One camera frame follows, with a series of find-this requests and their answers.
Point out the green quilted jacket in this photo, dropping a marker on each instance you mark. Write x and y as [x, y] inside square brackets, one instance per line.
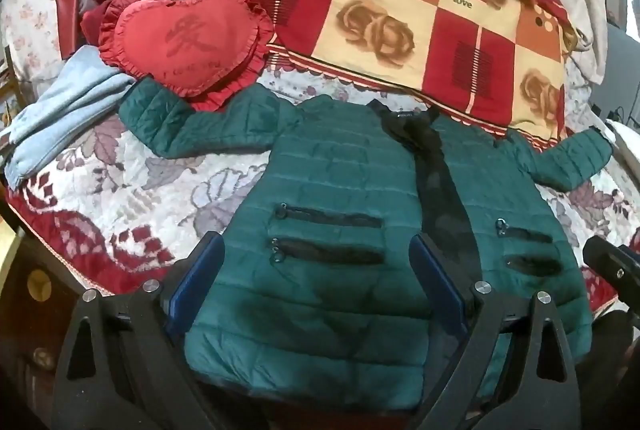
[325, 160]

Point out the floral red white bedspread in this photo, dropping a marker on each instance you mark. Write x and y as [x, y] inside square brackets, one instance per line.
[130, 190]

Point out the red orange checkered quilt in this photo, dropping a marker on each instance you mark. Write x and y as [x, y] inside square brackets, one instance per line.
[400, 10]

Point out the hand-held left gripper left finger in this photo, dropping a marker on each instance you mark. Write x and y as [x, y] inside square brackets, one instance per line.
[192, 285]

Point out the white pink floral sheet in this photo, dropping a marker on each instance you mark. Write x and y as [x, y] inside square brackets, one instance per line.
[30, 5]

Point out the light blue folded cloth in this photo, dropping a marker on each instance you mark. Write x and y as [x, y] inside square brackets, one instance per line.
[65, 105]

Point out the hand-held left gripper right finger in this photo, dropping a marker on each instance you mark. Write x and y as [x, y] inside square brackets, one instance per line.
[440, 285]

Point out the dark wooden bed frame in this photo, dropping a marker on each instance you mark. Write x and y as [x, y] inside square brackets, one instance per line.
[35, 320]

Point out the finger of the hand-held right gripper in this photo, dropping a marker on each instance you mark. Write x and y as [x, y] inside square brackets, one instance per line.
[612, 267]

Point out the red heart-shaped ruffled pillow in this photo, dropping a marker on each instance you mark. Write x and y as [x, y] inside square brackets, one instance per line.
[185, 40]

